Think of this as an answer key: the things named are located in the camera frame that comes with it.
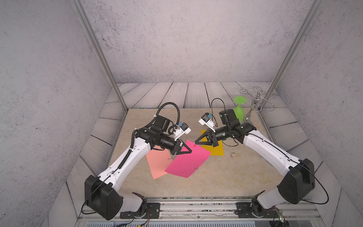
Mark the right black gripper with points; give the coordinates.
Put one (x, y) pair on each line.
(214, 142)

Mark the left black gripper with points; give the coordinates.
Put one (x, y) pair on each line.
(176, 148)

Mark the magenta paper sheet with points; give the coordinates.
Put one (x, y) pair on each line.
(183, 165)

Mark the yellow paper sheet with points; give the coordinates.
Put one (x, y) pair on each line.
(215, 151)

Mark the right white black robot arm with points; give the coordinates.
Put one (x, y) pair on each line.
(298, 175)

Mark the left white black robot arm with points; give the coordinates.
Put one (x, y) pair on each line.
(101, 192)

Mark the salmon pink paper sheet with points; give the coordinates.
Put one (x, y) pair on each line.
(159, 160)

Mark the green plastic wine glass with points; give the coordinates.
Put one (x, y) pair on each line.
(238, 110)

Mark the chrome glass holder stand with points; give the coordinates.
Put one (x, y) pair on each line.
(257, 99)

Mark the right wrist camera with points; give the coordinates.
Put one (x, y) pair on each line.
(207, 120)

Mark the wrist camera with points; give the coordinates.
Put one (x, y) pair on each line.
(182, 129)
(207, 120)

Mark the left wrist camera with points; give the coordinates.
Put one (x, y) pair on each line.
(182, 129)

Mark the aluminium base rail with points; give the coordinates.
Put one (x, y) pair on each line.
(210, 212)

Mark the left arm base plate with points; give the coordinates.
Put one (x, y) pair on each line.
(147, 210)

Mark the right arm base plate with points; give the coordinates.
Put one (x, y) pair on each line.
(244, 210)

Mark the right aluminium frame post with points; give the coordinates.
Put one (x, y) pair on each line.
(312, 12)

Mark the aluminium frame post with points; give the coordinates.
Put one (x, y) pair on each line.
(312, 12)
(98, 50)

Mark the left aluminium frame post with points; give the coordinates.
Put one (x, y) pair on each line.
(98, 50)

